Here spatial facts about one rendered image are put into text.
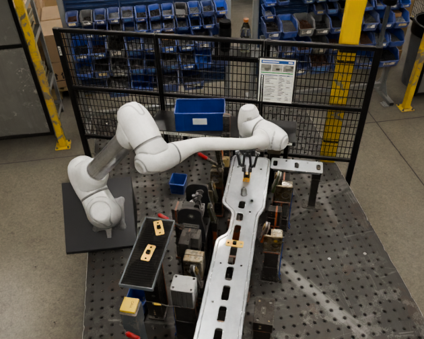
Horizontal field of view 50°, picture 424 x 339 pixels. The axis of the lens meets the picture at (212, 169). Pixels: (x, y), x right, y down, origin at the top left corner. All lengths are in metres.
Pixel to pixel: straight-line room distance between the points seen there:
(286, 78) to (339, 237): 0.96
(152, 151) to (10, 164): 2.84
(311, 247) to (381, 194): 1.59
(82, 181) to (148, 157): 0.58
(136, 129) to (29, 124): 2.72
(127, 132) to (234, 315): 0.87
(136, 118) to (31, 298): 1.88
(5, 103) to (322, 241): 3.02
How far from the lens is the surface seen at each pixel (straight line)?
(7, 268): 3.69
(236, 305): 1.98
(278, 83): 2.77
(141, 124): 1.90
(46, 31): 5.13
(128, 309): 1.82
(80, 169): 2.37
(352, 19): 2.64
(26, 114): 4.49
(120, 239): 2.59
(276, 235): 2.17
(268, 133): 2.11
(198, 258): 2.02
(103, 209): 2.33
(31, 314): 3.38
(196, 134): 2.78
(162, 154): 1.90
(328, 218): 2.76
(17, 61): 4.21
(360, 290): 2.48
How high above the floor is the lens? 2.67
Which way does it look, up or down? 41 degrees down
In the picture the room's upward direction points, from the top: 2 degrees counter-clockwise
